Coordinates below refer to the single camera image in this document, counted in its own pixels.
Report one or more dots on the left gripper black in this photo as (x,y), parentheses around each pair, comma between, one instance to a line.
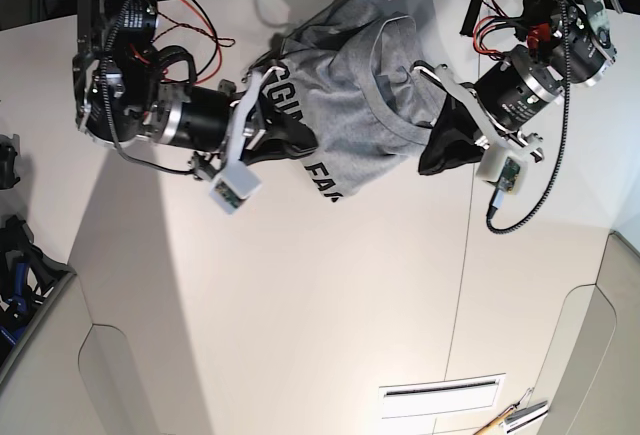
(512,92)

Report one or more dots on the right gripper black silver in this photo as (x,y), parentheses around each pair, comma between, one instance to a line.
(221,127)

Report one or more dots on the grey T-shirt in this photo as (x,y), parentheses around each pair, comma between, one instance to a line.
(349,77)

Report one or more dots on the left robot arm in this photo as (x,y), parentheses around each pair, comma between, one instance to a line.
(580,27)

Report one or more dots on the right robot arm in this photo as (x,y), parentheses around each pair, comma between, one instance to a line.
(117,57)

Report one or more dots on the grey tray left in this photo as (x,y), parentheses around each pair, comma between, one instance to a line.
(15,344)

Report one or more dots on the grey flat tool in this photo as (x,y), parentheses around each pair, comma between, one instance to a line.
(526,415)

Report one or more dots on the black device at left edge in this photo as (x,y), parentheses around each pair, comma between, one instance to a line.
(8,174)

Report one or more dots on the blue and black clamp tools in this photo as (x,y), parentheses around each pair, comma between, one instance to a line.
(27,274)

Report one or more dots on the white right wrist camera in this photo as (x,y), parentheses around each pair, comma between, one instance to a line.
(232,186)

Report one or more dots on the wooden handled tool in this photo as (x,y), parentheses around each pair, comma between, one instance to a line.
(497,420)

